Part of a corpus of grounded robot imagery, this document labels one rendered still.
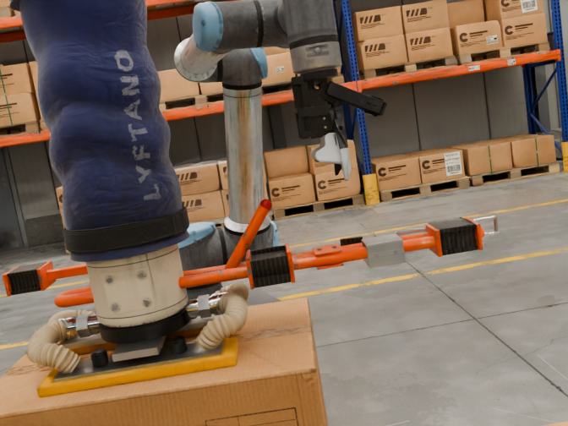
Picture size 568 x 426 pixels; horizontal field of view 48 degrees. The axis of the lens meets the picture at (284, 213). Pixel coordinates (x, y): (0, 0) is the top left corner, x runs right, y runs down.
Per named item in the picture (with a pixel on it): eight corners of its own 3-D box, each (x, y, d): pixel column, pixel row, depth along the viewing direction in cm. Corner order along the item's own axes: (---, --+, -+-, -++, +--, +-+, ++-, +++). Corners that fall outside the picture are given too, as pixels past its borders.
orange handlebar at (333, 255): (-6, 324, 118) (-10, 305, 117) (48, 281, 148) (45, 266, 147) (490, 243, 119) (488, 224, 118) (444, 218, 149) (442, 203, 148)
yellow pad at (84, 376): (37, 399, 108) (31, 371, 108) (56, 375, 118) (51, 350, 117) (237, 366, 109) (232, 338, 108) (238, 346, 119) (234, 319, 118)
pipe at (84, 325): (37, 374, 110) (30, 342, 109) (78, 327, 134) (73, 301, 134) (233, 342, 110) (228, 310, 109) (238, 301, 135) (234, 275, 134)
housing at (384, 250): (368, 269, 118) (366, 245, 118) (363, 260, 125) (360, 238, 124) (406, 263, 119) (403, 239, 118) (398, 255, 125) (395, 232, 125)
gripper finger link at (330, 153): (319, 185, 113) (311, 142, 117) (353, 179, 113) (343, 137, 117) (319, 176, 110) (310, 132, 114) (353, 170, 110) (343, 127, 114)
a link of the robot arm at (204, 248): (172, 276, 213) (165, 225, 210) (222, 269, 217) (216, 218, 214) (175, 288, 198) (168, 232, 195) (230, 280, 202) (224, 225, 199)
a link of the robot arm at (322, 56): (335, 46, 121) (341, 38, 112) (339, 72, 122) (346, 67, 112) (288, 53, 121) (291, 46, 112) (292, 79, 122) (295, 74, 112)
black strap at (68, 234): (49, 260, 108) (44, 237, 107) (86, 236, 131) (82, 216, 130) (182, 239, 108) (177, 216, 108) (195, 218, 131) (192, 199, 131)
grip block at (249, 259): (250, 291, 117) (245, 259, 116) (251, 277, 126) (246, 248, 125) (296, 283, 117) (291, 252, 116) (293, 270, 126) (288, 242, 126)
